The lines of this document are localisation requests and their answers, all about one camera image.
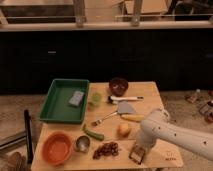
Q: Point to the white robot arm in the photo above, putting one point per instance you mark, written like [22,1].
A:
[156,125]

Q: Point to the dark red bowl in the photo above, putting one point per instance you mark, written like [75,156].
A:
[118,86]

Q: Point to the small green cup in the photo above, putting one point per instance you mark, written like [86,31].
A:
[96,99]

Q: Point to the grey sponge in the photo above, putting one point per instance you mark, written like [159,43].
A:
[76,98]

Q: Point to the green plastic tray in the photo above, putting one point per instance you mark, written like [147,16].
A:
[57,107]

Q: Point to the green okra pod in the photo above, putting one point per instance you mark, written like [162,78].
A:
[97,136]

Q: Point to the small metal cup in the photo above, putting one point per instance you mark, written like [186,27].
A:
[82,144]

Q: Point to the bunch of brown grapes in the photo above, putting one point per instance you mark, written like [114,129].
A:
[106,149]

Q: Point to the orange plastic bowl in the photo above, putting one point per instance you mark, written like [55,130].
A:
[57,148]

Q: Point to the white handled brush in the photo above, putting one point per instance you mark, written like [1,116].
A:
[116,100]

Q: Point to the grey spatula yellow handle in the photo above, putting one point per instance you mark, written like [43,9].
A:
[127,112]

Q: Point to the black chair frame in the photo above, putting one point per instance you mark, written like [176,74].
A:
[23,135]

